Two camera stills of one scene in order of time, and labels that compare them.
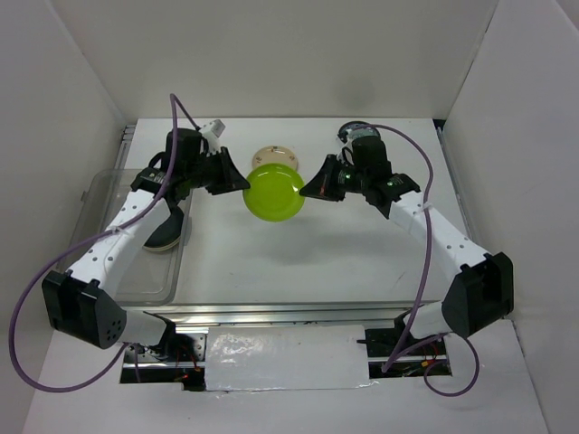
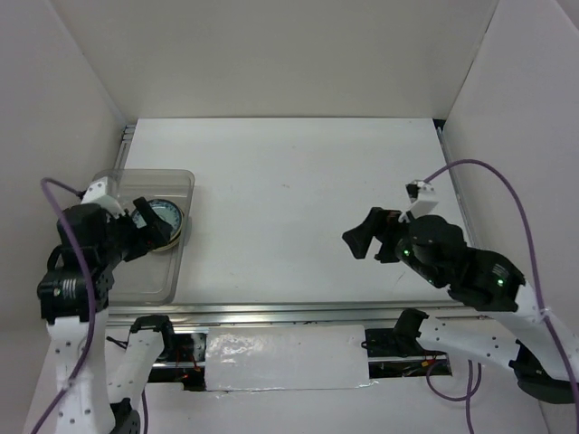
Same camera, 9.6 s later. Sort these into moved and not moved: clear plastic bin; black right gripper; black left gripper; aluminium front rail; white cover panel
Moved: black left gripper; black right gripper
Not moved: white cover panel; aluminium front rail; clear plastic bin
